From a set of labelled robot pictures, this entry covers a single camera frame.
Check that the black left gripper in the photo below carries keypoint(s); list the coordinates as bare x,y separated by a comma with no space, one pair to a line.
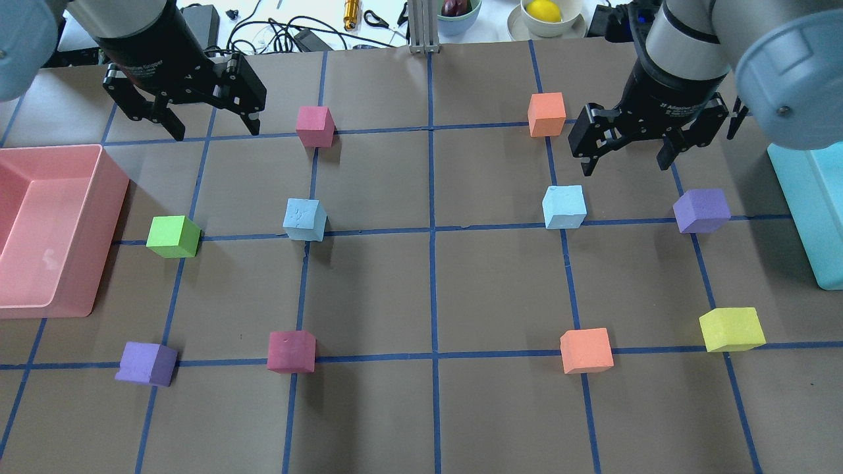
153,54

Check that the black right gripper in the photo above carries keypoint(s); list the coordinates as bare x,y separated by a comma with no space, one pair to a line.
666,92

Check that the light blue block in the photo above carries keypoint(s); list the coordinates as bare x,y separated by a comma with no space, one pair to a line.
305,220
564,207

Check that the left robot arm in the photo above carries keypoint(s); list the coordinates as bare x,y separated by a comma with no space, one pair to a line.
30,32

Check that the purple block right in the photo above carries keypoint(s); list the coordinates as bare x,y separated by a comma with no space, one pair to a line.
701,211

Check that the purple block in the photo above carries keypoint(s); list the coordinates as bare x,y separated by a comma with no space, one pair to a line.
701,211
147,364

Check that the orange block far right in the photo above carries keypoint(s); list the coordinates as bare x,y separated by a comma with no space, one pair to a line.
546,114

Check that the orange block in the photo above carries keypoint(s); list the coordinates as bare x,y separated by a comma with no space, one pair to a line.
546,114
586,351

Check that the pink block far left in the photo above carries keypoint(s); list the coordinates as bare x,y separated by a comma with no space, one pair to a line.
315,126

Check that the green block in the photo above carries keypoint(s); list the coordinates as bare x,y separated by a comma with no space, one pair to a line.
173,237

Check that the black power adapter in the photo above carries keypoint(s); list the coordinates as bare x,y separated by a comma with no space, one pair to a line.
306,40

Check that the yellow lemon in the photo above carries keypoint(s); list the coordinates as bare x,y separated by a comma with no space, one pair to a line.
544,10

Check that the beige bowl with lemon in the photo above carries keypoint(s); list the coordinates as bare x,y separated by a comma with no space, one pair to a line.
535,20

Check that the pink plastic bin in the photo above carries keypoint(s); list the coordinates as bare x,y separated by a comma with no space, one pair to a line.
60,207

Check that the cyan plastic bin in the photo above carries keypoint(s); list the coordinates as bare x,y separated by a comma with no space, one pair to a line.
811,181

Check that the brass cylinder tool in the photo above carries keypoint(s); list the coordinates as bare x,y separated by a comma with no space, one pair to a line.
351,14

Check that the orange block near right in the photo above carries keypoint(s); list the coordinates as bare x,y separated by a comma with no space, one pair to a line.
586,351

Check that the yellow block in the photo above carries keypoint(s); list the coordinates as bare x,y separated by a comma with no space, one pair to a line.
731,330

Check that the blue bowl with fruit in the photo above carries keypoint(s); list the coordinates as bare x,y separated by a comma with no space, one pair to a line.
456,17

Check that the dark pink block near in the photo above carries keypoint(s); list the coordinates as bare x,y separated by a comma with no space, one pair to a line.
291,352

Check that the purple block left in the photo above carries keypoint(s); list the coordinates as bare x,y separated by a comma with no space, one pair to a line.
147,364

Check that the black handled scissors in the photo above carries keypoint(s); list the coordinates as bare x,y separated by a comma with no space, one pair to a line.
372,19

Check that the aluminium frame post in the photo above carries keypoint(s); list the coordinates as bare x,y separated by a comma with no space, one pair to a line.
423,26

